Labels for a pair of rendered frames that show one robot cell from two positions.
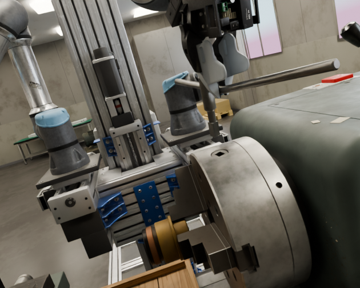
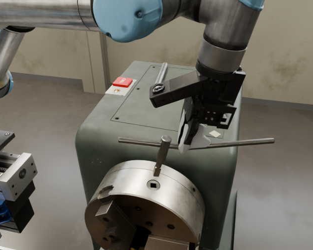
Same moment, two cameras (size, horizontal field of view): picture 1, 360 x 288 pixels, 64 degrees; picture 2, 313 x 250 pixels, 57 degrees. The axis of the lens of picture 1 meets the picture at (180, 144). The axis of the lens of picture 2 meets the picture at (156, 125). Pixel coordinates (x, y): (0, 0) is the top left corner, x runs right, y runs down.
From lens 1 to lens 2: 0.62 m
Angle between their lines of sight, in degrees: 64
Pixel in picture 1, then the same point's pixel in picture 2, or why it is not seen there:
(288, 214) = (201, 204)
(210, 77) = (192, 145)
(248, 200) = (192, 208)
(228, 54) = not seen: hidden behind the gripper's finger
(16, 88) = not seen: outside the picture
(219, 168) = (167, 197)
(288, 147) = (181, 162)
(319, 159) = (213, 167)
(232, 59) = not seen: hidden behind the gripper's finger
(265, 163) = (182, 179)
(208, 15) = (222, 117)
